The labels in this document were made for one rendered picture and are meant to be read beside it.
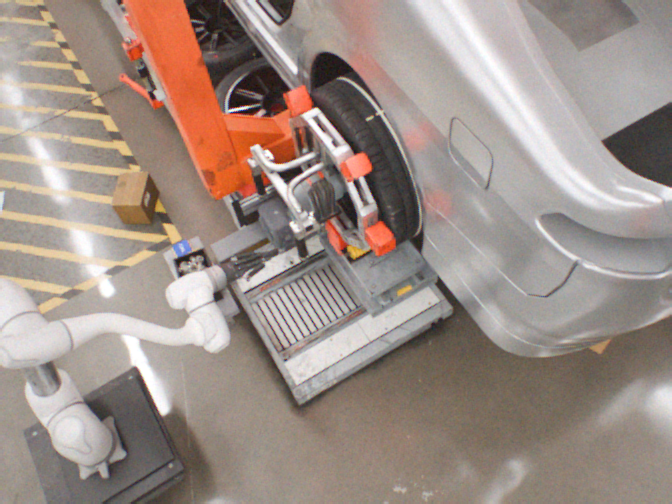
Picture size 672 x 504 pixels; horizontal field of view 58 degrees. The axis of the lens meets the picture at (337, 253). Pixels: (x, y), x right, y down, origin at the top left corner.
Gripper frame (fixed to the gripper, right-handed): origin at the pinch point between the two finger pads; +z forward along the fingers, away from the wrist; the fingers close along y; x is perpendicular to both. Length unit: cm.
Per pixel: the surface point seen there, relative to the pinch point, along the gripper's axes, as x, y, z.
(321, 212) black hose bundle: -32.9, -14.9, 9.0
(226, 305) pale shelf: 30.4, 6.1, -15.2
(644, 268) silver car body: -82, -100, 34
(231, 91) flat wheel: 9, 107, 43
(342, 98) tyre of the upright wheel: -57, 8, 30
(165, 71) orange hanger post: -54, 50, -15
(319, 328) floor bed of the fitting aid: 60, -9, 25
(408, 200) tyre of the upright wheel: -38, -28, 35
